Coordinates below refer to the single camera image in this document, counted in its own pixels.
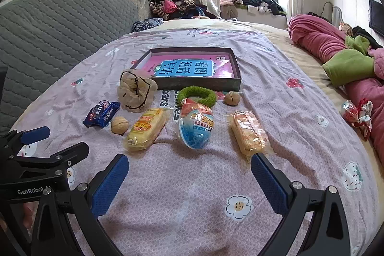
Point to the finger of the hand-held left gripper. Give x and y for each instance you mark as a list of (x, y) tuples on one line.
[(36, 134), (69, 151)]

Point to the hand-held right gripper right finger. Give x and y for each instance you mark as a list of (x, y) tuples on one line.
[(267, 181)]

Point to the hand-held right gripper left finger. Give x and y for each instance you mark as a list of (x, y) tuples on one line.
[(109, 184)]

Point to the blue cookie packet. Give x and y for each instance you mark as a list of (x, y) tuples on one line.
[(102, 115)]

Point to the clear orange cracker packet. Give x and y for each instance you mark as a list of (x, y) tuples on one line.
[(247, 133)]

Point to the yellow cake packet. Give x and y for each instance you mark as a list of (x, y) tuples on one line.
[(144, 130)]

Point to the beige sheer hair scrunchie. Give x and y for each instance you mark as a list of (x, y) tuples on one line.
[(132, 94)]

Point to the walnut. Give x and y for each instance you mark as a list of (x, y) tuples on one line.
[(232, 98), (120, 125)]

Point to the blue and orange egg toy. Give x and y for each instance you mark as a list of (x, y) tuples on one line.
[(195, 127)]

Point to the shallow dark cardboard box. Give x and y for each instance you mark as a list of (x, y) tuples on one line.
[(195, 85)]

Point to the person's left hand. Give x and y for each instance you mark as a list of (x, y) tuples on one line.
[(28, 215)]

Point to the pink floral printed bedsheet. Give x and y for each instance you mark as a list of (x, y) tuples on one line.
[(192, 184)]

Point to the grey quilted headboard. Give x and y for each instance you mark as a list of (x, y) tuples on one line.
[(60, 34)]

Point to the red white wrapped candy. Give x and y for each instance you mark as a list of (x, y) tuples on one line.
[(349, 113), (364, 118)]

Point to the pink and blue book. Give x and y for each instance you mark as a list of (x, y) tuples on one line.
[(222, 67)]

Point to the green fleece blanket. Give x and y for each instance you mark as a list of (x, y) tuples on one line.
[(348, 67)]

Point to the blue knitted cloth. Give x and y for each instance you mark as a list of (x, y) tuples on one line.
[(147, 24)]

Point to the pink quilt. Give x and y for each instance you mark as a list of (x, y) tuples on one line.
[(315, 34)]

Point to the beige window seat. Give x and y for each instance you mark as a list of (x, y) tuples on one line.
[(261, 20)]

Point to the brown plush toy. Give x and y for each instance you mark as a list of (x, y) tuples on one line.
[(347, 29)]

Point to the black clothing heap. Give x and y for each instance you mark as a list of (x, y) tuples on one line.
[(364, 34)]

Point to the white framed mirror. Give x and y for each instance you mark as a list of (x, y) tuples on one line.
[(336, 16)]

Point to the pile of mixed clothes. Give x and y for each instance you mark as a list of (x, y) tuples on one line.
[(177, 4)]

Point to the black flat television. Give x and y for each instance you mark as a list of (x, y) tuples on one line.
[(376, 16)]

